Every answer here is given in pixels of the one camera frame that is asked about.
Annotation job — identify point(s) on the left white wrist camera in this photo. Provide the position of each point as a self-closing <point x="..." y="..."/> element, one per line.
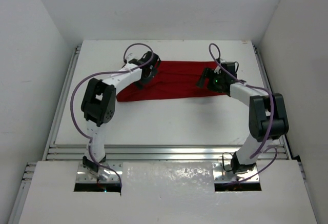
<point x="130" y="61"/>

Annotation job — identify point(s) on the aluminium rail frame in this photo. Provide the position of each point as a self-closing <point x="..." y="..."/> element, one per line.
<point x="167" y="152"/>

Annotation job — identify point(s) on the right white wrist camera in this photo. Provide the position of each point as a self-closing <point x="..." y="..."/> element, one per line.
<point x="219" y="65"/>

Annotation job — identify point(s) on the red t-shirt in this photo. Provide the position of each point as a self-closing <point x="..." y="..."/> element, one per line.
<point x="174" y="79"/>

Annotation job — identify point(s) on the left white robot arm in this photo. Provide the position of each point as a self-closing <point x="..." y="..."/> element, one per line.
<point x="98" y="105"/>

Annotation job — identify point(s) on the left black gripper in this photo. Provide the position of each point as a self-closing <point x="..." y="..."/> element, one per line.
<point x="147" y="74"/>

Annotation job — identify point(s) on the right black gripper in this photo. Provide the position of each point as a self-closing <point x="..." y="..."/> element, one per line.
<point x="210" y="74"/>

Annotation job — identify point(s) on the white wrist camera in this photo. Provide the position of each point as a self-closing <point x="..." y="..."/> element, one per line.
<point x="219" y="65"/>
<point x="130" y="61"/>

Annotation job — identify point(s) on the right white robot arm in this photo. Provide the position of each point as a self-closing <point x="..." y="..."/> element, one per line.
<point x="268" y="119"/>

